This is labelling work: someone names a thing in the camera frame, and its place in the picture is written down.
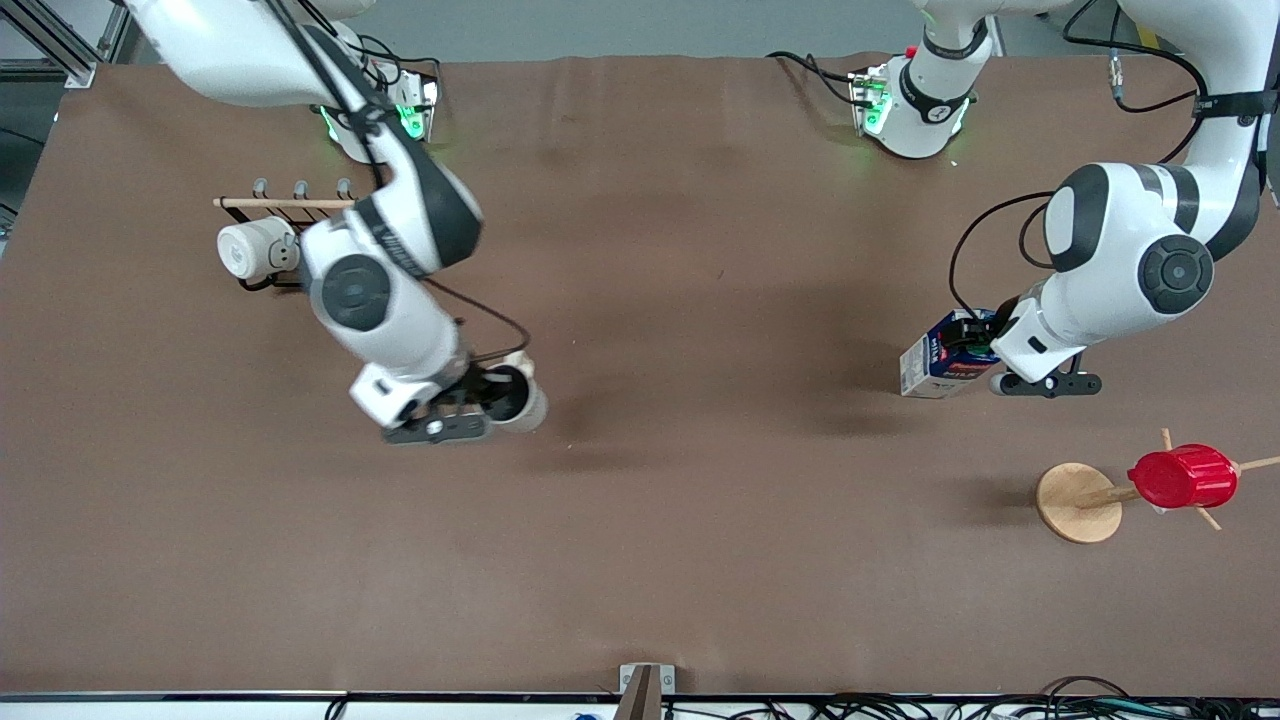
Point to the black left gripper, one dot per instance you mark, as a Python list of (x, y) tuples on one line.
[(972, 331)]

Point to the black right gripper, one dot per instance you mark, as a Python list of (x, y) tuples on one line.
[(497, 391)]

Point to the cream mug with grey inside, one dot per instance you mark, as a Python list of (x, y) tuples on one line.
[(535, 405)]

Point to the blue white milk carton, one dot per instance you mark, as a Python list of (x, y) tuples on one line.
[(920, 370)]

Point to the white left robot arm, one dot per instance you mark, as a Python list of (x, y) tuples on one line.
[(1130, 250)]

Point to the left arm base connector block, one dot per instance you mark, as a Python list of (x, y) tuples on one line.
[(870, 100)]

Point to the right arm base connector block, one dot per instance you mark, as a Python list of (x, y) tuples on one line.
[(420, 105)]

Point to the red plastic cup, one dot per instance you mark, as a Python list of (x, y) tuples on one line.
[(1185, 478)]

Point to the wooden mug tree stand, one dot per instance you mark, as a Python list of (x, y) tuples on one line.
[(1075, 505)]

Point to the white mug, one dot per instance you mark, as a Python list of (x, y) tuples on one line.
[(250, 250)]

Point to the metal bracket at table edge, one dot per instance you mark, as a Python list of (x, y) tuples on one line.
[(645, 685)]

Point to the aluminium frame profile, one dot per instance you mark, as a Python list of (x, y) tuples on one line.
[(60, 55)]

